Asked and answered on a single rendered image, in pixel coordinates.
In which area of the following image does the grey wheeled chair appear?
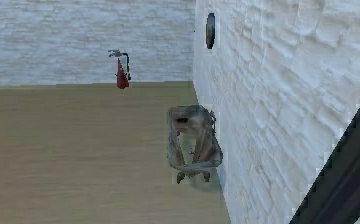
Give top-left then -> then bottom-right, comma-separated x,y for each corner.
166,104 -> 224,185

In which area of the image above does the red fire extinguisher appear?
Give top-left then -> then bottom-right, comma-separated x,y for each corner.
108,49 -> 132,90

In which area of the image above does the dark round wall plate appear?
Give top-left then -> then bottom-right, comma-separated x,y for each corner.
205,12 -> 216,50

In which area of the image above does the black framed wall picture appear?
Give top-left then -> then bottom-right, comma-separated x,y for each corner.
288,89 -> 360,224

